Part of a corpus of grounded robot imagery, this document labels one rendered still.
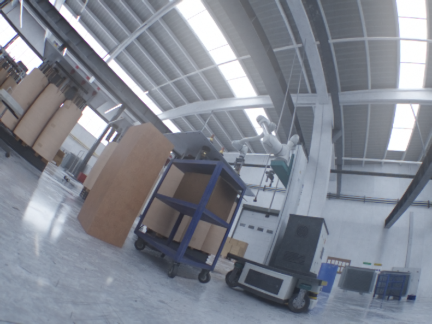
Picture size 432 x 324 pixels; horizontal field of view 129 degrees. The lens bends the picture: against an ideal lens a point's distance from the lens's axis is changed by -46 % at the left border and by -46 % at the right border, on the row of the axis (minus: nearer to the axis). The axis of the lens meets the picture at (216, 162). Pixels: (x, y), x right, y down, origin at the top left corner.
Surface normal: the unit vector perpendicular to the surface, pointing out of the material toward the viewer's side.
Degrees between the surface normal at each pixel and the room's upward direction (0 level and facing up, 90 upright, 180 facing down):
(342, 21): 174
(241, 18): 180
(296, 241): 90
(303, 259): 90
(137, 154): 90
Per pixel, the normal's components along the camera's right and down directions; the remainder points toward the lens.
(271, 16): -0.46, 0.82
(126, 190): 0.77, 0.05
